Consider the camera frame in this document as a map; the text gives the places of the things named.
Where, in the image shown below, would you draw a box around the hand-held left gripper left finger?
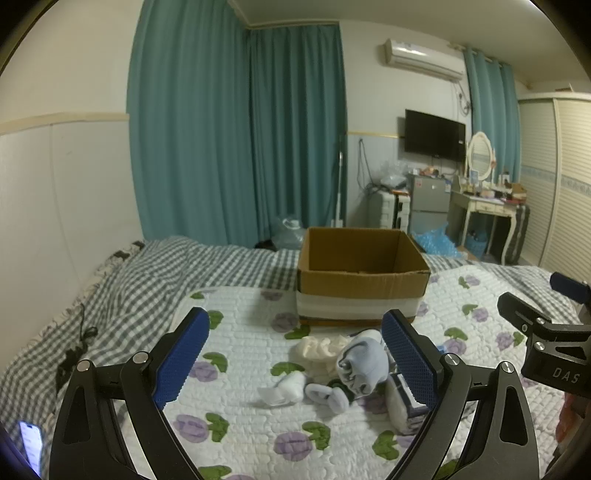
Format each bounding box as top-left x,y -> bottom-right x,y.
48,306 -> 211,480

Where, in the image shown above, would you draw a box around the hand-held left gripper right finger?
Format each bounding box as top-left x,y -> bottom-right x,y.
381,309 -> 541,480

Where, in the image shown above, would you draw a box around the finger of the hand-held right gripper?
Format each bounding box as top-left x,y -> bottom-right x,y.
549,271 -> 591,324
497,291 -> 578,340

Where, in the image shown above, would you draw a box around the navy striped white sock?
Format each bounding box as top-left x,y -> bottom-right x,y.
385,370 -> 431,435

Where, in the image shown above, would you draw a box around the light blue grey sock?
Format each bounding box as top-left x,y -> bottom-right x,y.
336,329 -> 394,398

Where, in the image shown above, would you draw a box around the white sock with blue trim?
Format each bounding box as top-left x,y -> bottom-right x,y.
305,383 -> 352,414

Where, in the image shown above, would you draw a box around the brown cardboard box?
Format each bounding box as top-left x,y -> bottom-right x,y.
295,226 -> 432,326

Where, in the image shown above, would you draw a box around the cream sock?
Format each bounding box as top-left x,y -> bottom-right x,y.
289,335 -> 352,376

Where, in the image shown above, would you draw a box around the small white sock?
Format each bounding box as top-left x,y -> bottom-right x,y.
257,372 -> 308,408

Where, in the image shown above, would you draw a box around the person's right hand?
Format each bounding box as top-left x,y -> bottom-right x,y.
555,392 -> 578,446

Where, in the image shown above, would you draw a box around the blue basket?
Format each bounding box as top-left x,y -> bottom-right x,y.
466,231 -> 489,256

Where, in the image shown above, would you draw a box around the grey checkered bed sheet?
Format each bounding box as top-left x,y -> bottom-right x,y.
0,235 -> 587,464

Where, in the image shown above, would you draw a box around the white louvered wardrobe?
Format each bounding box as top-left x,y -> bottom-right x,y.
516,91 -> 591,274

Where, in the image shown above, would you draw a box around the blue bubble wrap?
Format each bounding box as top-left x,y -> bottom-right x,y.
410,221 -> 468,260

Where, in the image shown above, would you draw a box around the white dressing table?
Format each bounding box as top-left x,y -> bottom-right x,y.
447,188 -> 520,265

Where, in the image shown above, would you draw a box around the white floral quilt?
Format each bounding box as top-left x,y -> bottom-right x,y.
115,265 -> 583,480

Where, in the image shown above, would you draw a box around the silver mini fridge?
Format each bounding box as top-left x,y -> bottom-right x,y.
408,174 -> 456,234

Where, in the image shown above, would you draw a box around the light grey suitcase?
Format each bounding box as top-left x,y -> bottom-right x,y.
368,189 -> 411,230

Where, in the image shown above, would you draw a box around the white oval mirror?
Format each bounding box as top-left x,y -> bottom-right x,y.
466,131 -> 496,182

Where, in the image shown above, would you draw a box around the clear water jug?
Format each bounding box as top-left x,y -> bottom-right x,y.
276,215 -> 310,251

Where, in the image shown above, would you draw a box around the smartphone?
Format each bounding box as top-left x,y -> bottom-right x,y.
18,420 -> 44,477

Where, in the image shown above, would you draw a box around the narrow teal curtain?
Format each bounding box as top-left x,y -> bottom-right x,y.
462,45 -> 522,186

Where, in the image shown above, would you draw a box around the clear plastic bags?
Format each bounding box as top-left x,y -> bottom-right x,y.
375,159 -> 413,191

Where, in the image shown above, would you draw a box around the wide teal curtain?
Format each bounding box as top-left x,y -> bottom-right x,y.
126,0 -> 254,247

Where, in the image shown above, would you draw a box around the teal corner curtain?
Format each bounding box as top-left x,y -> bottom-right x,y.
247,25 -> 348,250

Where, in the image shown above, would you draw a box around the white air conditioner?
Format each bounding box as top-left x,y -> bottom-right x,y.
379,38 -> 466,84

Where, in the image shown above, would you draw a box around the black cable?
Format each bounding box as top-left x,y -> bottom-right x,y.
55,302 -> 100,389

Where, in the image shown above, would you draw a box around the black wall television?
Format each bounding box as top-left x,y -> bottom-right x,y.
404,109 -> 467,164

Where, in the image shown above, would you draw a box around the hanging wall cables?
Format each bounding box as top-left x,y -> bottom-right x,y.
357,137 -> 376,195

